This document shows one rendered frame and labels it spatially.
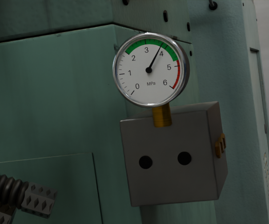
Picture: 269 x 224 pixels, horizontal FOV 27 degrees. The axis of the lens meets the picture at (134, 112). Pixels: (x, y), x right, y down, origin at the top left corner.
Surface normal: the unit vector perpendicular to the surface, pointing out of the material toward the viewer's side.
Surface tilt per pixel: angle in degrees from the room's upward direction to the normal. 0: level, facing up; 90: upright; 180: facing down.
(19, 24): 90
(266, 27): 90
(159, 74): 90
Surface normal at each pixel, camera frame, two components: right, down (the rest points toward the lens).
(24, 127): -0.23, 0.08
